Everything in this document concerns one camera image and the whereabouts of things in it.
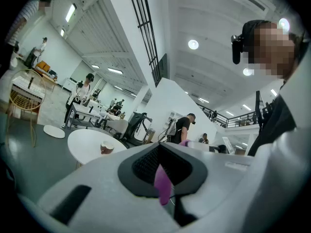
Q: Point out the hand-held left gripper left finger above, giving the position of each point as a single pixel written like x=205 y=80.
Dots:
x=102 y=190

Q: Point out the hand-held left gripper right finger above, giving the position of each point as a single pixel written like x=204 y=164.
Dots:
x=213 y=178

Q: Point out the beige ceramic mug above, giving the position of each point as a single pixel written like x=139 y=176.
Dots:
x=107 y=149

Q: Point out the purple cloth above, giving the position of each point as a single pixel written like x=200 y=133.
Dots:
x=162 y=186

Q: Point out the black balcony railing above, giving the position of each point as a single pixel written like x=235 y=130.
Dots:
x=227 y=122

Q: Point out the grey upholstered chair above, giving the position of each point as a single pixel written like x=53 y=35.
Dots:
x=117 y=126

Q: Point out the white oval floor cushion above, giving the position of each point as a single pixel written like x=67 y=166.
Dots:
x=54 y=131

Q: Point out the person's black printed shirt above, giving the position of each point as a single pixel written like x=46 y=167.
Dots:
x=274 y=125

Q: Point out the grey work table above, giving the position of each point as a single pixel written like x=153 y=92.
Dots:
x=82 y=110

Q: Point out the round ceiling lamp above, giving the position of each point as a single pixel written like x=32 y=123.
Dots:
x=247 y=71
x=283 y=24
x=193 y=44

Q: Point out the black metal grille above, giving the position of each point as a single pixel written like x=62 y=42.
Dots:
x=163 y=67

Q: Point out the wooden coffee table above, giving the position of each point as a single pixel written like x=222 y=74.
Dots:
x=49 y=78

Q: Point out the wooden cabinet with grid top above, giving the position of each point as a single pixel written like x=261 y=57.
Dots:
x=31 y=84

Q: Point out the orange sofa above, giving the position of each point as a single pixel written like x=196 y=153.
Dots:
x=42 y=65

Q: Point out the person's head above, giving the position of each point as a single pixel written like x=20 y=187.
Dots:
x=272 y=50

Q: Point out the row of ceiling strip lights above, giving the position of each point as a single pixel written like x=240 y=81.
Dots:
x=70 y=12

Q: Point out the black head-worn camera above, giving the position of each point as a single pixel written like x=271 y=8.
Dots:
x=236 y=50

